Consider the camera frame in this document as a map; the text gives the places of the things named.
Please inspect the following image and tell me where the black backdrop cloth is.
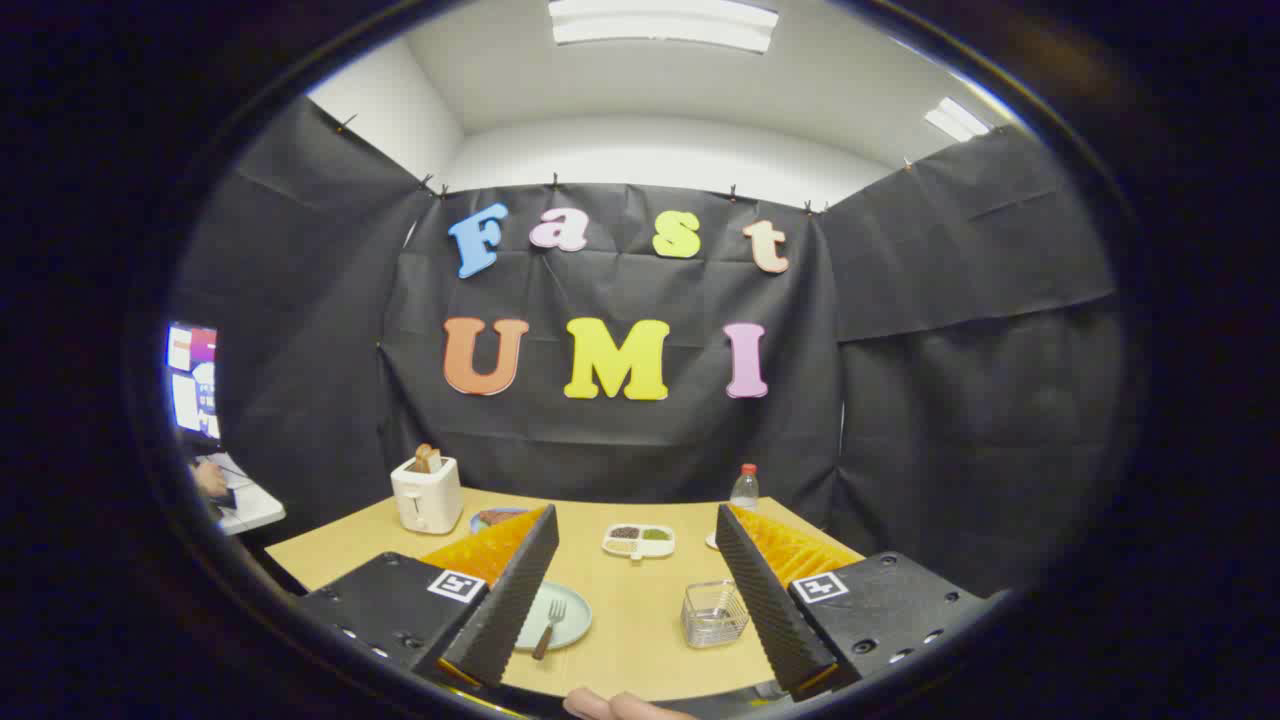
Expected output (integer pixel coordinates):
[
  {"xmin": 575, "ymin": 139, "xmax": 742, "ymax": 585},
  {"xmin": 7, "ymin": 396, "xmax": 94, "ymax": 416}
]
[{"xmin": 170, "ymin": 95, "xmax": 1121, "ymax": 601}]

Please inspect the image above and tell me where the white side table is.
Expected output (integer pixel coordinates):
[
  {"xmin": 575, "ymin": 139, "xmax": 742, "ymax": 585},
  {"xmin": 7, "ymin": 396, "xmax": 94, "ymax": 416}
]
[{"xmin": 200, "ymin": 452, "xmax": 287, "ymax": 536}]

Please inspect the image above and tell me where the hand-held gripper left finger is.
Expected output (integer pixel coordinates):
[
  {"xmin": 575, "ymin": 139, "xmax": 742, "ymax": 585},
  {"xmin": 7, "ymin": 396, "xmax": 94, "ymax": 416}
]
[{"xmin": 297, "ymin": 505, "xmax": 561, "ymax": 691}]

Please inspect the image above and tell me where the white divided dish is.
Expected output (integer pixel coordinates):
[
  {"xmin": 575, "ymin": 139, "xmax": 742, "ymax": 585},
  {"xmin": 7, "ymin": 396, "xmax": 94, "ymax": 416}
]
[{"xmin": 602, "ymin": 523, "xmax": 677, "ymax": 561}]

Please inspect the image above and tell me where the small ceiling light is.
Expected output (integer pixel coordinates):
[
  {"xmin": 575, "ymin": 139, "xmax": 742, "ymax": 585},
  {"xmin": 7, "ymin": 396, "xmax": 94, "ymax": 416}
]
[{"xmin": 923, "ymin": 96, "xmax": 993, "ymax": 143}]

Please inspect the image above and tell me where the pale green plate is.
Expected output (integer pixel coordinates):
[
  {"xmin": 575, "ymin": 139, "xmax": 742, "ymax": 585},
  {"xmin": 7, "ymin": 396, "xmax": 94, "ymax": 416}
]
[{"xmin": 515, "ymin": 582, "xmax": 593, "ymax": 651}]

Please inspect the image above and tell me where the long ceiling light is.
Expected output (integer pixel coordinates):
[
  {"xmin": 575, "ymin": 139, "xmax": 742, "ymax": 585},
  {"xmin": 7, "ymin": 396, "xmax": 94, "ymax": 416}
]
[{"xmin": 547, "ymin": 0, "xmax": 780, "ymax": 54}]

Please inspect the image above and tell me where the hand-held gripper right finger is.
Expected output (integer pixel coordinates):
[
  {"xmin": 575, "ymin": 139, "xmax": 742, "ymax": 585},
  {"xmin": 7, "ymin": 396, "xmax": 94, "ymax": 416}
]
[{"xmin": 714, "ymin": 503, "xmax": 1001, "ymax": 703}]

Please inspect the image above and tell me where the wooden-handled metal fork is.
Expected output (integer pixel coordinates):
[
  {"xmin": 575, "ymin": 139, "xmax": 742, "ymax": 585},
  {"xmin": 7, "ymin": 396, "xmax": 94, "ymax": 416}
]
[{"xmin": 531, "ymin": 598, "xmax": 568, "ymax": 661}]

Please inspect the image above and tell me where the white toaster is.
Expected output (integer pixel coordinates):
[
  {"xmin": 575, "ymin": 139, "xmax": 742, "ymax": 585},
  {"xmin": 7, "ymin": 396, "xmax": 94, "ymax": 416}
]
[{"xmin": 390, "ymin": 455, "xmax": 464, "ymax": 536}]

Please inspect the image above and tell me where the computer monitor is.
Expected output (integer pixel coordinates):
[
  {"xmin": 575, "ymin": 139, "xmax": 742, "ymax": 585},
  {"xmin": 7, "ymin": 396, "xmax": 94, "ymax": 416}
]
[{"xmin": 165, "ymin": 320, "xmax": 221, "ymax": 441}]

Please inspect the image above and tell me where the metal wire cutlery rack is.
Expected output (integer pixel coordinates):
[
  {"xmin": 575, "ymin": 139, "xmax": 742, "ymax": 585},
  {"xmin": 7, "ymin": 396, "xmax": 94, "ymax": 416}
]
[{"xmin": 681, "ymin": 580, "xmax": 751, "ymax": 649}]

